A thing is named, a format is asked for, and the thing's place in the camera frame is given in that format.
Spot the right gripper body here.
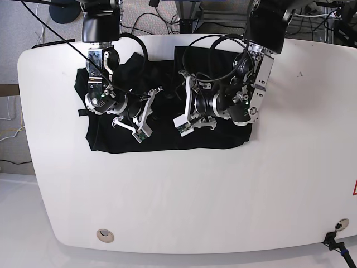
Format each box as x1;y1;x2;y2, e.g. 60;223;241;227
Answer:
112;86;163;133

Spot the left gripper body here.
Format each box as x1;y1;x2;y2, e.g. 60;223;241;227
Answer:
179;70;221;130

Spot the black T-shirt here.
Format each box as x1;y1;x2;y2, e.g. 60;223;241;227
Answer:
78;46;252;154

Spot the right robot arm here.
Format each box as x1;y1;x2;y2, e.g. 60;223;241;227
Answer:
80;1;163;141

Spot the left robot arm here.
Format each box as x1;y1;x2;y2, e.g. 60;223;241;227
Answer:
173;1;293;136

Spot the black flat bar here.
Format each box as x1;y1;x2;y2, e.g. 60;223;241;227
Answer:
32;39;75;49

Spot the round dark stand base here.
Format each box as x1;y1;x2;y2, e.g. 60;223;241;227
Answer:
49;0;81;24

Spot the silver table grommet left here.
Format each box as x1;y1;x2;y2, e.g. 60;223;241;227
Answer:
97;229;114;243

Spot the silver table grommet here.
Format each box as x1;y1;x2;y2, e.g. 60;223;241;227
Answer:
97;229;114;243
335;218;349;232

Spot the red warning triangle sticker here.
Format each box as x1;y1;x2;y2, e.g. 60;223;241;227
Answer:
353;181;357;196

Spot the silver table grommet right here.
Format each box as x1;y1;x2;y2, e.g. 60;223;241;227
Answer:
335;218;349;232

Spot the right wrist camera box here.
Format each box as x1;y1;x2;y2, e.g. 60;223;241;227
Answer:
132;127;152;143

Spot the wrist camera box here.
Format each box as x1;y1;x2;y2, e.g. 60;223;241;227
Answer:
173;114;194;137
132;127;152;143

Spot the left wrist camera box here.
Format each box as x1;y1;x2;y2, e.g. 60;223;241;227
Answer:
173;114;194;137

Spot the metal frame post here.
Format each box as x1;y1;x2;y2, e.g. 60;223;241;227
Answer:
175;1;202;34

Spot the white cable on floor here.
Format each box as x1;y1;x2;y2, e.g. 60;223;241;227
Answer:
0;95;19;121

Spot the black clamp with cable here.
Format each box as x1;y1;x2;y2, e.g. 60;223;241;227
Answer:
322;231;356;268

